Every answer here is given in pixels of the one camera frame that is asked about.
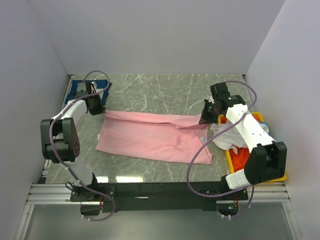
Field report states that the pink t shirt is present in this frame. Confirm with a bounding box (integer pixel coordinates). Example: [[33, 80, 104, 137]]
[[95, 110, 208, 164]]

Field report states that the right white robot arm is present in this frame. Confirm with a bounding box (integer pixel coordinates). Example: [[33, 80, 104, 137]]
[[199, 82, 287, 200]]

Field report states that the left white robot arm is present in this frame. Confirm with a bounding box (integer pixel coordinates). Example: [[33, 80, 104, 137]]
[[40, 81, 105, 201]]

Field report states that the yellow plastic tray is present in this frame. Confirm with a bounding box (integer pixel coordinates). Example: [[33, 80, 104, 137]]
[[218, 112, 287, 184]]

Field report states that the folded blue printed t shirt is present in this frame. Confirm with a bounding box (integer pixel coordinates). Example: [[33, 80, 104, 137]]
[[64, 79, 113, 106]]

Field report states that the white t shirt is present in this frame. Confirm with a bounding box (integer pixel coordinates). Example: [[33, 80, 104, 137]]
[[210, 117, 274, 152]]

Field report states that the orange t shirt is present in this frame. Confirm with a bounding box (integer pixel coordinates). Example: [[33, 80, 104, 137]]
[[216, 127, 250, 173]]

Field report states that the black base beam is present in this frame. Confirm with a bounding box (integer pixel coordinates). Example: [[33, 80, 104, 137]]
[[70, 181, 249, 216]]

